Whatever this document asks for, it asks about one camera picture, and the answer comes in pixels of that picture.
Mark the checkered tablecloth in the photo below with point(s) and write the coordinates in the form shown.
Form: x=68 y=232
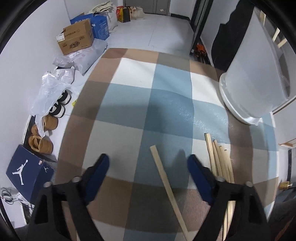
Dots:
x=135 y=99

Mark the cream cloth bag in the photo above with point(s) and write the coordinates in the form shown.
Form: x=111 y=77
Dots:
x=107 y=9

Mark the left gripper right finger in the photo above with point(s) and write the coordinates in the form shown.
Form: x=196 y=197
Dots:
x=249 y=221

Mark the grey door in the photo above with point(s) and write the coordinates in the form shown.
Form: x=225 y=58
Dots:
x=158 y=7

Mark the navy jordan shoe box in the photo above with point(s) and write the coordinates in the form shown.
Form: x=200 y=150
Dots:
x=28 y=173

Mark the single wooden chopstick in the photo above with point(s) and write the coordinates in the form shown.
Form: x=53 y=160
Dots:
x=169 y=192

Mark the wooden chopstick in pile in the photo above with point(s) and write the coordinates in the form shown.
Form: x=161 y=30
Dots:
x=211 y=153

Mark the black white sneaker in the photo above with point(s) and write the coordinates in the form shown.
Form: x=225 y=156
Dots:
x=57 y=110

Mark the blue cardboard box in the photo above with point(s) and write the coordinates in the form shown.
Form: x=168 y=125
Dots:
x=98 y=23

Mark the brown cardboard box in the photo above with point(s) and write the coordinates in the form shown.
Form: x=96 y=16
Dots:
x=75 y=37

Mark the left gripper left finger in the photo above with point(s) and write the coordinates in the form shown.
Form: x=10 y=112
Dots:
x=48 y=219

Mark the grey mailer bag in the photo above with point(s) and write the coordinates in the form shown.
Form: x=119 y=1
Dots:
x=83 y=59

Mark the black backpack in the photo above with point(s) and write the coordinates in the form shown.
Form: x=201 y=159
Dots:
x=230 y=35

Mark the white utensil holder cup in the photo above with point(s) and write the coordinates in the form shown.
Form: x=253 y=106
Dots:
x=254 y=85

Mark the tan slipper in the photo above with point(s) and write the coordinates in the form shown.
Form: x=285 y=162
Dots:
x=40 y=145

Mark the red yellow bag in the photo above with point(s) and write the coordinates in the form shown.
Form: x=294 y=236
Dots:
x=123 y=14

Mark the clear plastic bag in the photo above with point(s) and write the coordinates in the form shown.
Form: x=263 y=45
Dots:
x=54 y=83

